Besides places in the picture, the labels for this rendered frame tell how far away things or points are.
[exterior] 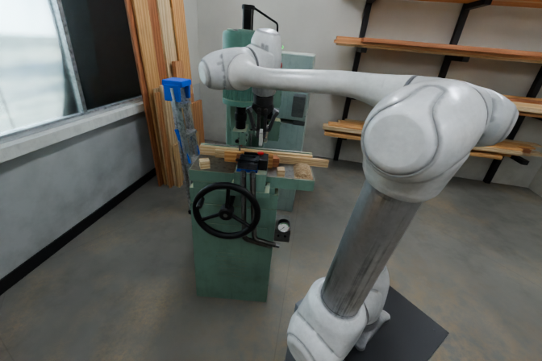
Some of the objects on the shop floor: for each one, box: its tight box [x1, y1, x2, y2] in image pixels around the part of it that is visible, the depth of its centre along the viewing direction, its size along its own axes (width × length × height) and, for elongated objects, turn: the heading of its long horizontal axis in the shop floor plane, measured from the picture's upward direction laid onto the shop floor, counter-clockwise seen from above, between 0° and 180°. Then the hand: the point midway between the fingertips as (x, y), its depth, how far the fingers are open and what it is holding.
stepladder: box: [162, 77, 200, 214], centre depth 213 cm, size 27×25×116 cm
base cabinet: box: [190, 202, 277, 302], centre depth 166 cm, size 45×58×71 cm
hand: (260, 137), depth 104 cm, fingers closed
